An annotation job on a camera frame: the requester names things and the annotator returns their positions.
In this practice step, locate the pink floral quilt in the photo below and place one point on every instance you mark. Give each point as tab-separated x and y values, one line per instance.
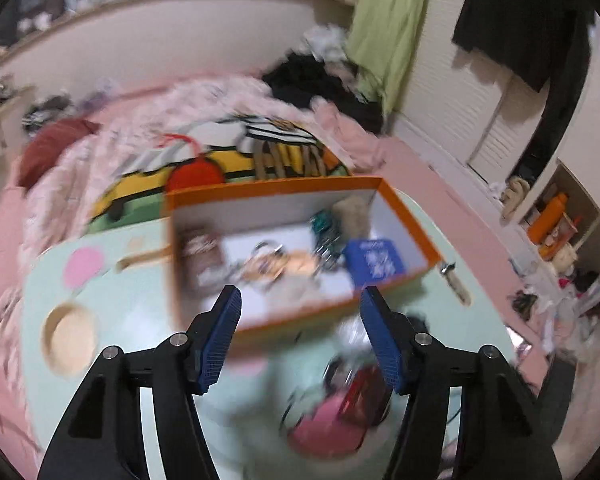
130	125

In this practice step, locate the black clothes pile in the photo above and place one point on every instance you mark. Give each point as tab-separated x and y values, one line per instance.
305	80

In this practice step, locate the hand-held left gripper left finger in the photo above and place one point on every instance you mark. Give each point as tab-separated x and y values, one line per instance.
222	340

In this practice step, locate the dark red bundle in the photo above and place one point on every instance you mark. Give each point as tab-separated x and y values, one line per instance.
365	390

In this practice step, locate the red pillow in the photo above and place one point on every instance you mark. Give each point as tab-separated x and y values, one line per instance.
50	147

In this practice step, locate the white louvered closet door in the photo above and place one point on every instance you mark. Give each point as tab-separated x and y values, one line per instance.
460	110

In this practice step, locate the orange bottle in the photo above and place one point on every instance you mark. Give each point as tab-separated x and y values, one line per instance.
547	220

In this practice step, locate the blue card box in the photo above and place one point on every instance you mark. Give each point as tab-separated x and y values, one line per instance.
375	260

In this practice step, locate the brown fluffy scrunchie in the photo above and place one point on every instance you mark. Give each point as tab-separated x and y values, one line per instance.
352	215

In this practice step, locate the plain pink garment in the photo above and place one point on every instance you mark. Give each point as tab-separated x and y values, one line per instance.
345	130

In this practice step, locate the small doll figurine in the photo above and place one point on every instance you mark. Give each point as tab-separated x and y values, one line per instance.
275	262

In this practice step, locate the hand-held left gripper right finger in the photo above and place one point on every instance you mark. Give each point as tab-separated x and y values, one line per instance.
380	340

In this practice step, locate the hanging green garment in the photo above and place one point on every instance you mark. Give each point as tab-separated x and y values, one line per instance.
390	25

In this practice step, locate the cartoon printed blanket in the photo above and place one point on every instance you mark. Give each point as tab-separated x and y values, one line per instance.
220	160

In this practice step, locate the brown card box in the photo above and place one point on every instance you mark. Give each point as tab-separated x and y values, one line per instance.
200	257

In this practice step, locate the hanging black garment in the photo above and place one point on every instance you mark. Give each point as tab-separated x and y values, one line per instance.
520	20

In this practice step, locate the beige fuzzy slippers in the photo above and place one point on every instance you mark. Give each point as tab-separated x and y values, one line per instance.
515	192

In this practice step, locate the orange cardboard box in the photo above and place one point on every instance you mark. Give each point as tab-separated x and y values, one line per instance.
260	215

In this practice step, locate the white open shelf unit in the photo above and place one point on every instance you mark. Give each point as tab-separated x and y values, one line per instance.
597	200

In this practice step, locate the mint green printed desktop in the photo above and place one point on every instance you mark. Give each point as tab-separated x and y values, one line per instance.
130	320

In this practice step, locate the pink bed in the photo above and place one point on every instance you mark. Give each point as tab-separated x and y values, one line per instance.
430	170

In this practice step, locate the white clothes pile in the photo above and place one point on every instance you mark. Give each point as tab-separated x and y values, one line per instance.
325	40

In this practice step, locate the silver candy wrapper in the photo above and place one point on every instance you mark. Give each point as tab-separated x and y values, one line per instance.
448	270

